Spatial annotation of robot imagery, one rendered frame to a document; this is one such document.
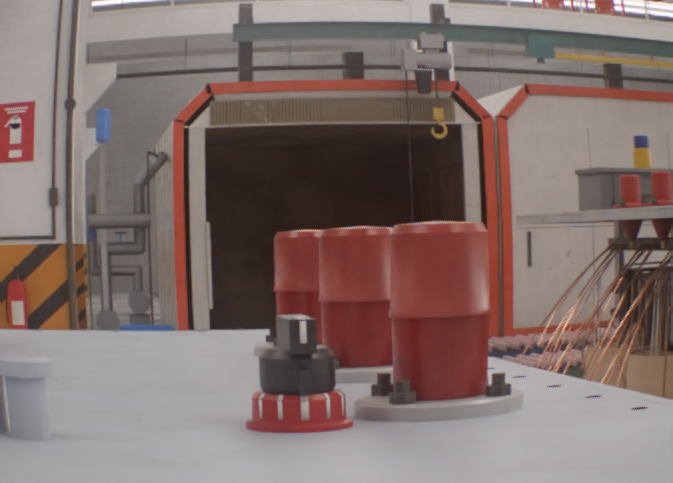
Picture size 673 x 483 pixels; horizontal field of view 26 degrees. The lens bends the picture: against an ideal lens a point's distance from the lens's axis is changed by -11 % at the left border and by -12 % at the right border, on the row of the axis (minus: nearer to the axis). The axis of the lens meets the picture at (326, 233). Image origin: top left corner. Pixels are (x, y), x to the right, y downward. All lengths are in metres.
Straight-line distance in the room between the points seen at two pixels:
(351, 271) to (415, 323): 0.32
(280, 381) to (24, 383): 0.19
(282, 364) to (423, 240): 0.13
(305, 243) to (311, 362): 0.71
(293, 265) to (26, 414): 0.82
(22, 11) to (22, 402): 10.89
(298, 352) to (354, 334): 0.39
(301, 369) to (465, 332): 0.12
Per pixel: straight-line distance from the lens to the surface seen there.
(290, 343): 1.02
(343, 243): 1.41
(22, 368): 0.95
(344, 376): 1.39
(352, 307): 1.41
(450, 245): 1.09
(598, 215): 3.94
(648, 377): 3.99
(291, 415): 1.03
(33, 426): 0.96
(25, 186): 11.67
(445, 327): 1.09
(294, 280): 1.74
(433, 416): 1.06
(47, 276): 11.65
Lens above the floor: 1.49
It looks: level
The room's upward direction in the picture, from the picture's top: 2 degrees counter-clockwise
